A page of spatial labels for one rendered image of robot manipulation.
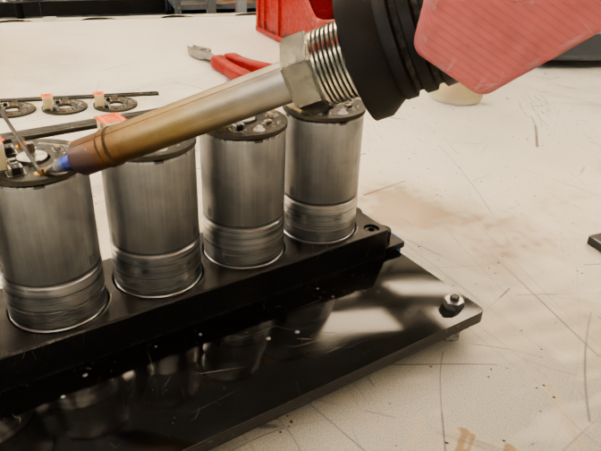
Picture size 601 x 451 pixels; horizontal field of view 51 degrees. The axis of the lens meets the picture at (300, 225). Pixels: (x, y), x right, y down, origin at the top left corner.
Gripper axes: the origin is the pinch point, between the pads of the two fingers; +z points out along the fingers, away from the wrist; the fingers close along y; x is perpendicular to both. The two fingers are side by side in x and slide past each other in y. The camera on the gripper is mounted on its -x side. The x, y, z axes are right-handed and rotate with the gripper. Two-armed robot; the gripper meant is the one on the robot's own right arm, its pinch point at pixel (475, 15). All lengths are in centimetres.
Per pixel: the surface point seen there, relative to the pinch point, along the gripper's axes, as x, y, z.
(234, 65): -6.6, -28.7, 14.1
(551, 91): 12.1, -32.3, 4.7
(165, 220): -3.0, -1.7, 8.3
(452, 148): 6.2, -20.2, 8.1
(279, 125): -1.9, -4.4, 5.6
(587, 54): 14.4, -38.9, 2.0
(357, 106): -0.2, -6.6, 4.6
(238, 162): -2.3, -3.4, 6.7
